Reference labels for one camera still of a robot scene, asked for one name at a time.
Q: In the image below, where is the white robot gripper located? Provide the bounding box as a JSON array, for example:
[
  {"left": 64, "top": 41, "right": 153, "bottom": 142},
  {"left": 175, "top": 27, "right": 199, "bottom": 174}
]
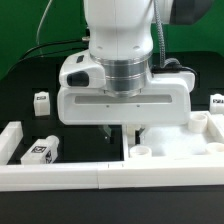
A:
[{"left": 57, "top": 72, "right": 195, "bottom": 141}]

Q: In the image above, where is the white square table top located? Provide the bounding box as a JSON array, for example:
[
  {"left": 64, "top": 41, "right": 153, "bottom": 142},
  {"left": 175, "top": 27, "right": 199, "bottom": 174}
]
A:
[{"left": 123, "top": 111, "right": 224, "bottom": 160}]

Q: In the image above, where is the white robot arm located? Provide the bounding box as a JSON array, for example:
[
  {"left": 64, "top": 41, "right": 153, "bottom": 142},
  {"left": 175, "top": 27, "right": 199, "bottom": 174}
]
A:
[{"left": 57, "top": 0, "right": 214, "bottom": 128}]

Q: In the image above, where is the white front fence bar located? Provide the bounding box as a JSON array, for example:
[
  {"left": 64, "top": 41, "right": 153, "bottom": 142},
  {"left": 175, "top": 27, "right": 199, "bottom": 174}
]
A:
[{"left": 0, "top": 157, "right": 224, "bottom": 192}]

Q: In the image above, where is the white fence bar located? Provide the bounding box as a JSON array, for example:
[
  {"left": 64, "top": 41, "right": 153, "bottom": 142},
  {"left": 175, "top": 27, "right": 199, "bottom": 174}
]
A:
[
  {"left": 0, "top": 121, "right": 23, "bottom": 165},
  {"left": 0, "top": 157, "right": 224, "bottom": 192}
]

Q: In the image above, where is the white left fence bar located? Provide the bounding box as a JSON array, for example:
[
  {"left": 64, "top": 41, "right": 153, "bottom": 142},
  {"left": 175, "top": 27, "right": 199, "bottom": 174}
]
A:
[{"left": 0, "top": 121, "right": 23, "bottom": 165}]

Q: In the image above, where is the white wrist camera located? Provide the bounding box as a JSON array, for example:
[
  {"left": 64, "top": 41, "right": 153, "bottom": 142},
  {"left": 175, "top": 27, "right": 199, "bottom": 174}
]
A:
[{"left": 59, "top": 52, "right": 106, "bottom": 88}]

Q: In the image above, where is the black cable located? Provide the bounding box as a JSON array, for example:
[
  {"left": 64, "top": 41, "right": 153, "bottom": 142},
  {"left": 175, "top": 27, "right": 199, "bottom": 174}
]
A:
[{"left": 6, "top": 26, "right": 92, "bottom": 74}]

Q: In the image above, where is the grey thin cable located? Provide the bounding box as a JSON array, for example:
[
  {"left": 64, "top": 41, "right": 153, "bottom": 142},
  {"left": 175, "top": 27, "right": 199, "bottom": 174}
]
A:
[{"left": 35, "top": 0, "right": 54, "bottom": 58}]

